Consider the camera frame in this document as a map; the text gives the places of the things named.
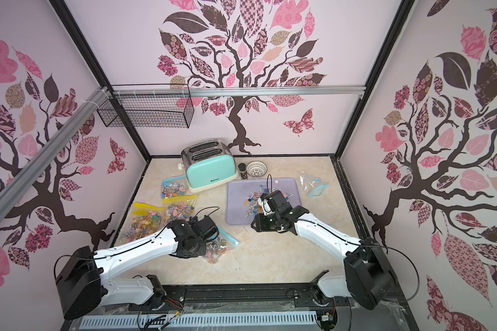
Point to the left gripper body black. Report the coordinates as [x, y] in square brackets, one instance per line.
[198, 250]

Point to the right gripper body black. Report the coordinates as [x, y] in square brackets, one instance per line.
[263, 222]

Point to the lavender plastic tray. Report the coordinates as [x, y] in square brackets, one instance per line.
[242, 197]

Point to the candy bag blue zip front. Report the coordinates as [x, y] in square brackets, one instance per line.
[312, 186]

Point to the candy bag blue zip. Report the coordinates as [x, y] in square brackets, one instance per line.
[218, 245]
[312, 186]

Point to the candy bag yellow zip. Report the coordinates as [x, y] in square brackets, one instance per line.
[145, 220]
[179, 208]

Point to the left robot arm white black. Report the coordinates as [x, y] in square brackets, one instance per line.
[91, 279]

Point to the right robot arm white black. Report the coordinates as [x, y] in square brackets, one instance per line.
[369, 277]

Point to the candy bag blue zip upper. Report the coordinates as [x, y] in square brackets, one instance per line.
[218, 245]

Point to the pile of candies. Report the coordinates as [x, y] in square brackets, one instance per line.
[255, 188]

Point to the candy bag near toaster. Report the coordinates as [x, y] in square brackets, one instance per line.
[174, 187]

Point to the white sink strainer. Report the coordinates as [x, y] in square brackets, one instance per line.
[256, 169]

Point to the small dark spice jar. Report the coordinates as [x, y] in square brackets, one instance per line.
[242, 167]

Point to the mint green toaster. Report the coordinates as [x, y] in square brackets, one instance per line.
[208, 164]

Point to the black base frame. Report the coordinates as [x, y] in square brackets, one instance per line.
[339, 313]

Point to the white cable duct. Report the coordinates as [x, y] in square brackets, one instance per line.
[198, 321]

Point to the aluminium rail back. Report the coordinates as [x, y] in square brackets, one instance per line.
[240, 90]

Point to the aluminium rail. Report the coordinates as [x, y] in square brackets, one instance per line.
[240, 90]
[21, 183]

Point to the black wire basket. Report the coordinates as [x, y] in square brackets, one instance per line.
[148, 106]

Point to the aluminium rail left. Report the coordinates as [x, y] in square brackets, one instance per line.
[21, 183]

